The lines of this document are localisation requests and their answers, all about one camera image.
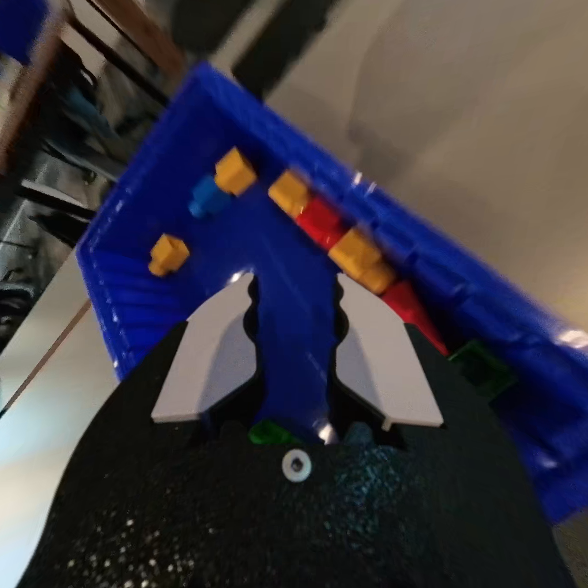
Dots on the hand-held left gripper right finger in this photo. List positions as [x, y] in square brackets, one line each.
[386, 367]

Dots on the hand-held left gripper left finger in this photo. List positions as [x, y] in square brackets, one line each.
[206, 363]

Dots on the green two-stud block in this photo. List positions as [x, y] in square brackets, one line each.
[268, 434]

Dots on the blue plastic bin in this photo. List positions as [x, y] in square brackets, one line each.
[23, 27]
[285, 294]

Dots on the blue one-stud block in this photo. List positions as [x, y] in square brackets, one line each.
[206, 197]

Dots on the green toy block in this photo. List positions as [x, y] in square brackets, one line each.
[482, 367]

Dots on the yellow toy block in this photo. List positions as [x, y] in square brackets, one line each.
[234, 172]

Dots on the wooden office desk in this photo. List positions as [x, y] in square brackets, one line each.
[34, 80]

